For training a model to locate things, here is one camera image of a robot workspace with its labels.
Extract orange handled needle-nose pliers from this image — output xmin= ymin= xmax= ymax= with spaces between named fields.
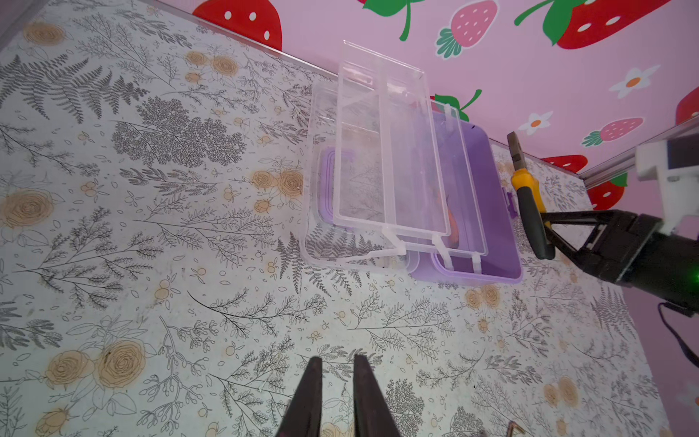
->
xmin=447 ymin=208 xmax=460 ymax=249

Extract purple plastic tool box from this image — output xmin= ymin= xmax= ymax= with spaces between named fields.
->
xmin=298 ymin=84 xmax=522 ymax=286

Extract red hex key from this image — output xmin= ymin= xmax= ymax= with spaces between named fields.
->
xmin=506 ymin=421 xmax=526 ymax=437

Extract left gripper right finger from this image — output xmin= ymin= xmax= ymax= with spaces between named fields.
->
xmin=352 ymin=355 xmax=400 ymax=437

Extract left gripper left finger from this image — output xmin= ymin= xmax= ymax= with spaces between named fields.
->
xmin=276 ymin=357 xmax=322 ymax=437

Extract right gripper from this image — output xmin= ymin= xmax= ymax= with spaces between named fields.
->
xmin=541 ymin=209 xmax=698 ymax=313

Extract yellow handled combination pliers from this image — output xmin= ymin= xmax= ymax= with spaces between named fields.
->
xmin=507 ymin=132 xmax=555 ymax=260

